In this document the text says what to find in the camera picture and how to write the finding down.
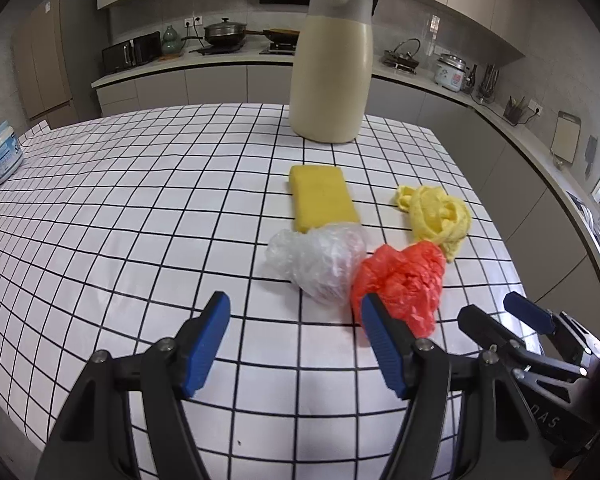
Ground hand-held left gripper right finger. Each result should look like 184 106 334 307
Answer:
361 293 556 480

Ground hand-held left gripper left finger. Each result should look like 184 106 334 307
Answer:
34 290 232 480

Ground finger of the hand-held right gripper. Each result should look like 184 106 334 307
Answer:
503 291 600 361
456 305 588 380

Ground red plastic bag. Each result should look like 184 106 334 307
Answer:
350 240 448 339

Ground clear plastic bag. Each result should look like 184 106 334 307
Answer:
265 224 368 307

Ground yellow cloth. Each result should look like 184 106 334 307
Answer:
393 184 473 263

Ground white grid tablecloth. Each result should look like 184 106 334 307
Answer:
0 102 546 480

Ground hanging black tool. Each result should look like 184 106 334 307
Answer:
584 135 598 178

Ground yellow sponge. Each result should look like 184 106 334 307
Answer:
288 164 361 234

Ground hanging cutting board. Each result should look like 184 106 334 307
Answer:
550 110 582 165

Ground chopstick holder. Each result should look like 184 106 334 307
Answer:
502 94 528 126

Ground metal utensil holder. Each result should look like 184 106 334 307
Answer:
475 63 501 105

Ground white rice cooker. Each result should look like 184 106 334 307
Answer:
434 52 468 93

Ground beige pitcher with lid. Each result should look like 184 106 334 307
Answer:
288 0 375 143

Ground white jar blue label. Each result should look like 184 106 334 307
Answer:
0 125 25 185

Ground metal kettle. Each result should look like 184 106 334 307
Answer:
382 38 423 73

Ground hanging clear packet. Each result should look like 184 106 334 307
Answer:
426 14 440 56

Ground black microwave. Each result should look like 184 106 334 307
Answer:
101 31 162 75

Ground green ceramic vase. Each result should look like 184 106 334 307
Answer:
161 25 182 56

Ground gas stove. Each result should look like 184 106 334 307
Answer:
196 42 297 56

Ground black pot with lid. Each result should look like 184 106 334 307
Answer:
203 17 247 46

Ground frying pan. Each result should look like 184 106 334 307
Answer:
245 27 301 43

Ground beige refrigerator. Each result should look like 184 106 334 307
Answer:
12 0 101 128

